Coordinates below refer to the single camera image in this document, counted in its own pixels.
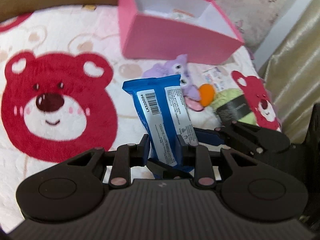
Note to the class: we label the white tissue packet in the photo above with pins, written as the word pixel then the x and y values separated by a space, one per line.
pixel 219 78

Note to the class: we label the gold satin curtain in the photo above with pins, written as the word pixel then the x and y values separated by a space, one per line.
pixel 292 75

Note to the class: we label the bear print fleece blanket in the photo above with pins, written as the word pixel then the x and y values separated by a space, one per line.
pixel 62 72

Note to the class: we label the pink storage box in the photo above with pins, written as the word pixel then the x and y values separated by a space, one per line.
pixel 164 29

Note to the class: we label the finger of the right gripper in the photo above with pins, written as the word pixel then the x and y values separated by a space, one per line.
pixel 208 136
pixel 163 171

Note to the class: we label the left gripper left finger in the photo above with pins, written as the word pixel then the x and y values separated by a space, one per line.
pixel 123 159

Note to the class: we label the blue snack packet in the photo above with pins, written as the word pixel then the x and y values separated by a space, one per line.
pixel 161 107

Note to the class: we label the orange makeup sponge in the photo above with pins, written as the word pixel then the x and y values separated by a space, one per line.
pixel 207 94

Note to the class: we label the green yarn ball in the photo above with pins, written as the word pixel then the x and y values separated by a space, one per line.
pixel 231 105

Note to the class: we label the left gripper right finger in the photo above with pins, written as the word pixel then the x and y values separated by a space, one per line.
pixel 197 157

